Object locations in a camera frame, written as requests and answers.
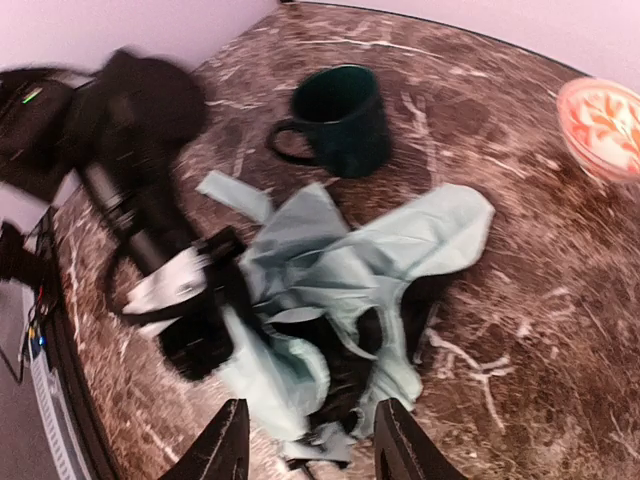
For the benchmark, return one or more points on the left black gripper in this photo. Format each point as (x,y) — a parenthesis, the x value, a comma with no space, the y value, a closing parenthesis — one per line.
(199,343)

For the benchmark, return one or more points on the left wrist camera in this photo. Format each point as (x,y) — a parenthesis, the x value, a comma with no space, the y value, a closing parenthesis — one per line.
(180,279)

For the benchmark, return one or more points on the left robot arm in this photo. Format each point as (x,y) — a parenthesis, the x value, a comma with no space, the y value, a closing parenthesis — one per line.
(121,130)

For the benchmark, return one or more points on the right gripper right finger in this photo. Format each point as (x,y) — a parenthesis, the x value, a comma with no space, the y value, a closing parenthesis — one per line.
(403,450)

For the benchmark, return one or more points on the mint green folding umbrella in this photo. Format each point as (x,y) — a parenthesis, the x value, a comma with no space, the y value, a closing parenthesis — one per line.
(343,309)

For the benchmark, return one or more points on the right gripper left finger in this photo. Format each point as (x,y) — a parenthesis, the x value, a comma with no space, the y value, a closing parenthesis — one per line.
(222,450)

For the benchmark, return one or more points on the dark green mug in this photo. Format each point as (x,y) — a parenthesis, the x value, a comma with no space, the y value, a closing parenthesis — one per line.
(340,112)

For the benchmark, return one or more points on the red patterned white bowl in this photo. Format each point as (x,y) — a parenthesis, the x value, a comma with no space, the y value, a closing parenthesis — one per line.
(599,121)

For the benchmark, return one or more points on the black front rail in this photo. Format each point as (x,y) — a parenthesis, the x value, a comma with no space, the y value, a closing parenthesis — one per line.
(80,417)

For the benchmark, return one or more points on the white slotted cable duct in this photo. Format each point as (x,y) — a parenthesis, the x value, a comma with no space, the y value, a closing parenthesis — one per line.
(55,415)

